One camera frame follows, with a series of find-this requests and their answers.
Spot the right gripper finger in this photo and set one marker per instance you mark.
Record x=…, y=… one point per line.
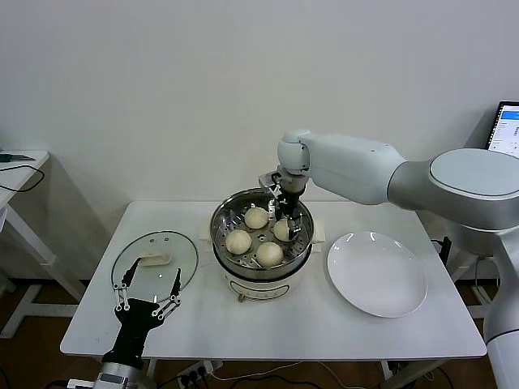
x=279, y=212
x=296, y=227

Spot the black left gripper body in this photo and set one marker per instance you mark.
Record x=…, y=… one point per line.
x=135, y=324

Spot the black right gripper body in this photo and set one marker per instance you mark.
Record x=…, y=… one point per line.
x=292, y=202

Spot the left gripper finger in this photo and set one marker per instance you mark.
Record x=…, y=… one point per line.
x=176, y=285
x=131, y=273

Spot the white steamed baozi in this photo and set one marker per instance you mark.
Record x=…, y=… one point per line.
x=256, y=218
x=238, y=242
x=269, y=254
x=281, y=231

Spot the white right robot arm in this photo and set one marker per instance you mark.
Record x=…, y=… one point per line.
x=405, y=174

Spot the steel perforated steamer basket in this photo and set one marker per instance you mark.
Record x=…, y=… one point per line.
x=302, y=243

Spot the white electric cooker base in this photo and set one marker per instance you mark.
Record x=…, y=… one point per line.
x=259, y=285

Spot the white floor power strip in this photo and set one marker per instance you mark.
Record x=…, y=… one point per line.
x=198, y=370

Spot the white round plate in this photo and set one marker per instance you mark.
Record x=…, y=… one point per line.
x=377, y=275

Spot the white side table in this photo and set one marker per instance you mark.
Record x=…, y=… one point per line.
x=40, y=159

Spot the flat green tool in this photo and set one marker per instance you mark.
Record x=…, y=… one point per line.
x=16, y=157

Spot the grey open laptop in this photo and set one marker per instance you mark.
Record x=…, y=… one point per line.
x=507, y=129

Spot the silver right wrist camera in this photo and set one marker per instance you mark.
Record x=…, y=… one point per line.
x=269, y=180

